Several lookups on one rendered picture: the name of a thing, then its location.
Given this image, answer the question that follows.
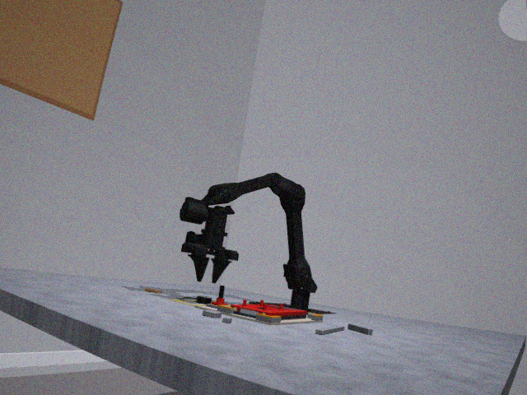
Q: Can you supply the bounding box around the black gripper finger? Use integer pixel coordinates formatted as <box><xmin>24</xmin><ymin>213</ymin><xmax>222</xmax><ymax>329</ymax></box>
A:
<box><xmin>188</xmin><ymin>254</ymin><xmax>209</xmax><ymax>282</ymax></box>
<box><xmin>211</xmin><ymin>258</ymin><xmax>231</xmax><ymax>283</ymax></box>

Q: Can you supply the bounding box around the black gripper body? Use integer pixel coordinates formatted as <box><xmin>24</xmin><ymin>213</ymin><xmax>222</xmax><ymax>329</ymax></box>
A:
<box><xmin>181</xmin><ymin>225</ymin><xmax>239</xmax><ymax>261</ymax></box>

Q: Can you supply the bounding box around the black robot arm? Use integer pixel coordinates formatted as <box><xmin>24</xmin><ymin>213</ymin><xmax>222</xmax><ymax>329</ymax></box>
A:
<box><xmin>180</xmin><ymin>173</ymin><xmax>317</xmax><ymax>312</ymax></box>

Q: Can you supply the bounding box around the black toy tyre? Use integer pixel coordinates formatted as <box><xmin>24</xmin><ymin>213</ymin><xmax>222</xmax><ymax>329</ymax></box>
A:
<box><xmin>196</xmin><ymin>295</ymin><xmax>212</xmax><ymax>304</ymax></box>

